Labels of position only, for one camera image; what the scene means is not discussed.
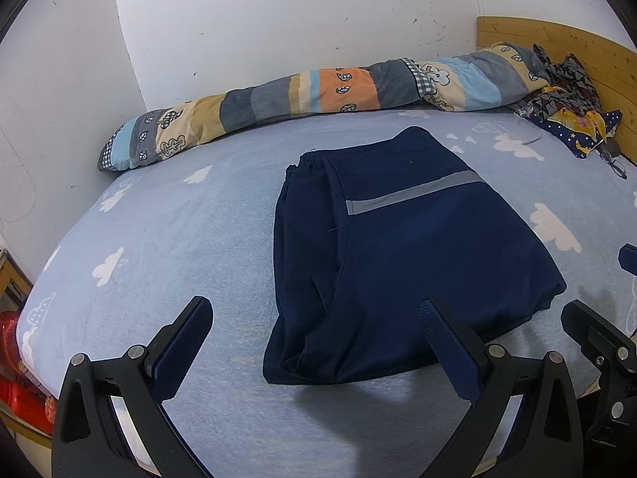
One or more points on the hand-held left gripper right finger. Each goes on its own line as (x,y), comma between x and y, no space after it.
(450,353)

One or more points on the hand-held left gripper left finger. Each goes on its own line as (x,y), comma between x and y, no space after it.
(181,353)

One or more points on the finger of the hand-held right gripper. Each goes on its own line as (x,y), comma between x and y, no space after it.
(587,328)
(628,259)

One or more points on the navy work jacket red collar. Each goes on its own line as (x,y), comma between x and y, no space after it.
(398,259)

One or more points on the eyeglasses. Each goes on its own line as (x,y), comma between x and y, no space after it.
(617,167)

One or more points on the light blue cloud bed sheet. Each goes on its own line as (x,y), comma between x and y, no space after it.
(174,259)

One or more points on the blue starry yellow cloth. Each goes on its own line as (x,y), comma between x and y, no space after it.
(572,129)

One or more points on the red plastic object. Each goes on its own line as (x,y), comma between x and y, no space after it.
(15,393)

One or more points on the dark patterned cloth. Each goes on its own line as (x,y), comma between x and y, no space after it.
(567,84)

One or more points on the wooden headboard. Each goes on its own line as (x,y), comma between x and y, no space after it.
(547,35)

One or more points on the rolled patchwork quilt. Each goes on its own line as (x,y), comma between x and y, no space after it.
(298,94)

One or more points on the wooden frame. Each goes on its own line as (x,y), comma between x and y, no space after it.
(12,279)

